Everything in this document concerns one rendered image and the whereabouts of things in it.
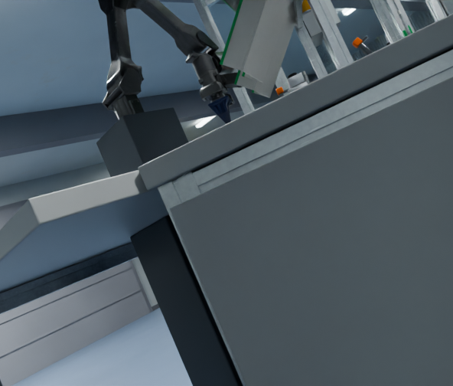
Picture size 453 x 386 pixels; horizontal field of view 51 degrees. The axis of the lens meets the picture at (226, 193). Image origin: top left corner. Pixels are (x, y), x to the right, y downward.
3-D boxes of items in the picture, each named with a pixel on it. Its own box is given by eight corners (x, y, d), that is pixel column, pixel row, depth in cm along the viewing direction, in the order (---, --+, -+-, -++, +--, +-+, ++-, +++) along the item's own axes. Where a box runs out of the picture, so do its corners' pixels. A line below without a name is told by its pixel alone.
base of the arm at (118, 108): (116, 132, 109) (105, 109, 109) (139, 129, 113) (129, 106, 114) (130, 119, 104) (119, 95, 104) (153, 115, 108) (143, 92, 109)
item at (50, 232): (-68, 321, 98) (-74, 308, 98) (229, 205, 159) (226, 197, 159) (39, 225, 47) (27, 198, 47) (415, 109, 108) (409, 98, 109)
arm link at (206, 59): (192, 47, 128) (215, 47, 134) (180, 58, 131) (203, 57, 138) (202, 70, 127) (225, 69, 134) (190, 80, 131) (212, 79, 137)
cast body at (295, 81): (291, 99, 137) (281, 77, 138) (291, 102, 142) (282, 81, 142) (318, 86, 136) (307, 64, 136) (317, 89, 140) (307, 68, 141)
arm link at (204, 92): (189, 70, 124) (210, 60, 123) (205, 87, 142) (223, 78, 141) (201, 99, 123) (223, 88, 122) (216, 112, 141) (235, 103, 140)
